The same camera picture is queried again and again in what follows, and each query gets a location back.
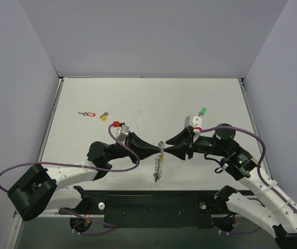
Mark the yellow tag key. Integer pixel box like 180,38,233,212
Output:
158,154,164,163

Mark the silver spiked keyring disc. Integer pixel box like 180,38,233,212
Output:
153,141,165,183

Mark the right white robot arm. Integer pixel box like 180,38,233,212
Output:
165,124,297,248

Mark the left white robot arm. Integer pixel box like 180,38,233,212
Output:
6,132,160,221

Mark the green capped key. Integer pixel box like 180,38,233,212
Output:
197,108,207,117

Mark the yellow capped key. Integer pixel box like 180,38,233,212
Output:
100,112,109,121

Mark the red tag key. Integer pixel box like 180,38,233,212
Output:
78,112,96,117

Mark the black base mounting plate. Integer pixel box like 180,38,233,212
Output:
73,190,229,229

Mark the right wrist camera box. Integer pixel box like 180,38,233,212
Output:
185,115,203,134

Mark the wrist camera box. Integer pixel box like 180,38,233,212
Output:
185,115,203,134
112,121,129,142

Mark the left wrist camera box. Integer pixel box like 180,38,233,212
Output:
112,121,129,142

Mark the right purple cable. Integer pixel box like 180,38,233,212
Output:
200,126,297,234

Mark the purple cable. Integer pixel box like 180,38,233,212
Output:
200,126,297,234
0,124,140,237

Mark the aluminium frame rail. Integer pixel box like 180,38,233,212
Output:
15,194,293,218

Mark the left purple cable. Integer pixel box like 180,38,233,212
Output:
0,124,140,237

